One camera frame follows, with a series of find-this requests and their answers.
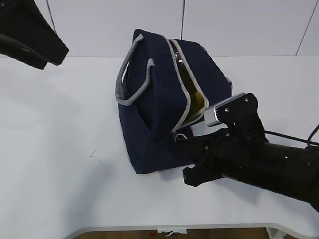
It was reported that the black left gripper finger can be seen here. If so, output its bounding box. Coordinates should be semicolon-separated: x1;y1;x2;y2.
0;0;69;70

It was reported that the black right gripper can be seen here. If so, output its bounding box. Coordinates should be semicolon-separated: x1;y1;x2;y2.
174;93;268;187

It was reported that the yellow pear-shaped fruit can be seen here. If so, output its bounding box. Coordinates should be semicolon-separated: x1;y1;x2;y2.
190;91;205;112

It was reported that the navy blue lunch bag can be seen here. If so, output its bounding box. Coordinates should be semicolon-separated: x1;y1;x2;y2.
115;29;232;174

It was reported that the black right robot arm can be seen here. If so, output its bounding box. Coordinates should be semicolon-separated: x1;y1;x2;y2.
173;93;319;209

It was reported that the white paper scrap under table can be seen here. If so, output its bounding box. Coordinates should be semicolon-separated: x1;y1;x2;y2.
157;228;187;237

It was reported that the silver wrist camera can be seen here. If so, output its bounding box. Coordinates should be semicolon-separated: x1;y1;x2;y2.
204;93;245;127

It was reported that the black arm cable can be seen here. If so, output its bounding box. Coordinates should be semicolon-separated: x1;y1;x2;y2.
264;123;319;147

